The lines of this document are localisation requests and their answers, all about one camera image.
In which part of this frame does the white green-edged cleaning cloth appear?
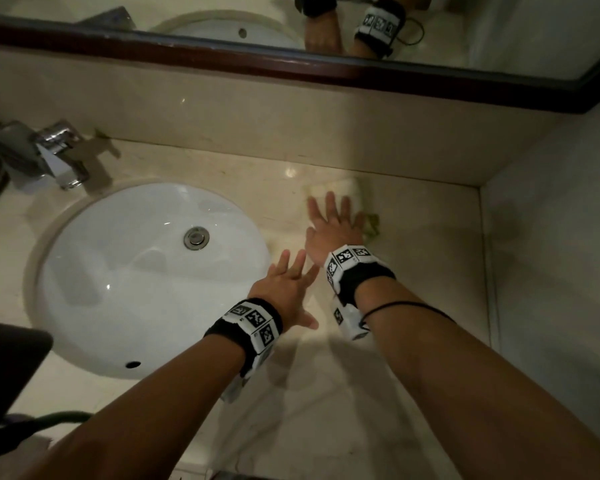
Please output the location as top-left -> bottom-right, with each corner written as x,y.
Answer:
306,177 -> 381,241

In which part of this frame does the person's right forearm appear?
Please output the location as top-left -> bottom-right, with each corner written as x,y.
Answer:
355,279 -> 600,480

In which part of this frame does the chrome faucet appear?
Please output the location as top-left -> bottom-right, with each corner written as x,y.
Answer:
0,119 -> 92,194

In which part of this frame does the black device box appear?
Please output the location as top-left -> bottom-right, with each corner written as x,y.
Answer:
0,319 -> 55,458

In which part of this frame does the chrome sink drain stopper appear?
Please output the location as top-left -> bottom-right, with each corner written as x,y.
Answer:
183,226 -> 211,251

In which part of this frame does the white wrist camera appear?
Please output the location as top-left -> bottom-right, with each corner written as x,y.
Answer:
219,344 -> 269,403
331,298 -> 372,342

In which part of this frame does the white oval sink basin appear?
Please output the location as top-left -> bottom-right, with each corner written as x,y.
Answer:
32,182 -> 273,381

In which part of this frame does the black left wristband with markers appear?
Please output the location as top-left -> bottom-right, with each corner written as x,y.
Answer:
203,298 -> 285,378

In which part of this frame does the black right wristband with markers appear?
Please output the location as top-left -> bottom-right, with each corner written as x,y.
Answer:
323,244 -> 397,308

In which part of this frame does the person's left forearm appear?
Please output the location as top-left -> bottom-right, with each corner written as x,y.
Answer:
15,334 -> 246,480

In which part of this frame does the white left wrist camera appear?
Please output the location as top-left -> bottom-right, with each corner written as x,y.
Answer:
219,344 -> 269,403

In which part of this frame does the black wristband with markers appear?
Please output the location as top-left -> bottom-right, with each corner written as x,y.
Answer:
323,244 -> 397,308
203,298 -> 285,378

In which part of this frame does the person's right hand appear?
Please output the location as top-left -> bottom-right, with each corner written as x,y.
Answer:
305,191 -> 369,269

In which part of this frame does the person's left hand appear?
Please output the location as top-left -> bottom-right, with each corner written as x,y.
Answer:
247,249 -> 322,331

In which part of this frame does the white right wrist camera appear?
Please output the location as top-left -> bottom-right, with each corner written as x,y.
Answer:
331,298 -> 372,342

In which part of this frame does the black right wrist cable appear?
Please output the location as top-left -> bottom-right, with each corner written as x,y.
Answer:
359,300 -> 456,329

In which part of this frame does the dark wooden framed mirror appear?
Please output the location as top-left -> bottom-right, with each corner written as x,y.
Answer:
0,0 -> 600,115

